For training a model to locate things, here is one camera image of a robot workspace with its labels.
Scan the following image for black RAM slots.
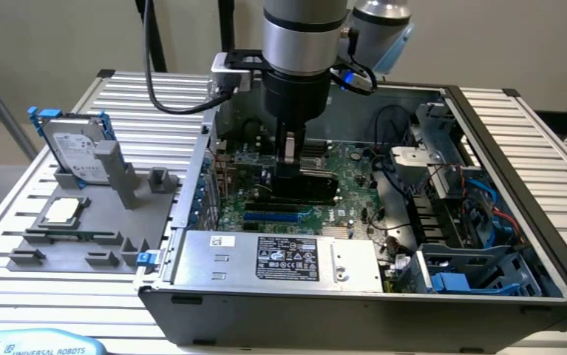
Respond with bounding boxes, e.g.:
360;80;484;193
301;138;329;158

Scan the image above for silver CPU chip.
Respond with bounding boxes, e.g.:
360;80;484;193
40;197;90;225

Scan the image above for long black expansion slot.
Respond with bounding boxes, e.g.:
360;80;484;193
241;200;337;212

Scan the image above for green RAM stick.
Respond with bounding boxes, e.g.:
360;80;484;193
22;229;117;242

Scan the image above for grey parts rack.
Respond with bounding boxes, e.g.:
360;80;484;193
5;140;184;275

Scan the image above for silver power supply unit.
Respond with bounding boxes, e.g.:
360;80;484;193
169;229;387;294

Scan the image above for black open PC case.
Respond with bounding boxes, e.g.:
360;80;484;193
136;81;567;348

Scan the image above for blue case latch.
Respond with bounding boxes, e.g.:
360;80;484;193
134;249;160;274

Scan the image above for blue-grey plastic drive cage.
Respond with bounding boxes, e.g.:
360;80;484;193
409;240;543;297

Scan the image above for grey metal disk bay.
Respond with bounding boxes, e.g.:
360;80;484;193
388;102;489;199

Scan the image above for black camera cable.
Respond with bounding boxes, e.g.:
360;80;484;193
141;0;237;115

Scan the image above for black stand pole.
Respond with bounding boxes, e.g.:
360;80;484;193
217;0;239;53

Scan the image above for green motherboard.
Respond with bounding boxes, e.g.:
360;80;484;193
212;137;415;243

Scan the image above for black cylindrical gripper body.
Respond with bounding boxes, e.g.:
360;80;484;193
261;68;332;129

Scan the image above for small silver chipset heatsink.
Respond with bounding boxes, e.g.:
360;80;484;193
320;225;352;238

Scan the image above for blue expansion slot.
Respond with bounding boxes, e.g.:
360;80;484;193
241;210;315;222

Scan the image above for hard disk in blue caddy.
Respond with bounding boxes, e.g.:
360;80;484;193
25;106;122;186

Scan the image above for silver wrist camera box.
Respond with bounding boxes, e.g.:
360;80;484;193
207;50;265;94

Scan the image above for red wire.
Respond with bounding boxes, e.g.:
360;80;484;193
489;205;524;247

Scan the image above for black plug with blue light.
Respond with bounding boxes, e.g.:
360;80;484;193
329;26;379;95

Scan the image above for black graphics card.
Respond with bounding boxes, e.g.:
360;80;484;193
268;162;339;207

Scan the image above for blue data wire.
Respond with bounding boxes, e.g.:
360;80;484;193
459;176;514;240

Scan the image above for black looped wire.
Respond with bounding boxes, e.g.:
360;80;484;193
372;104;416;152

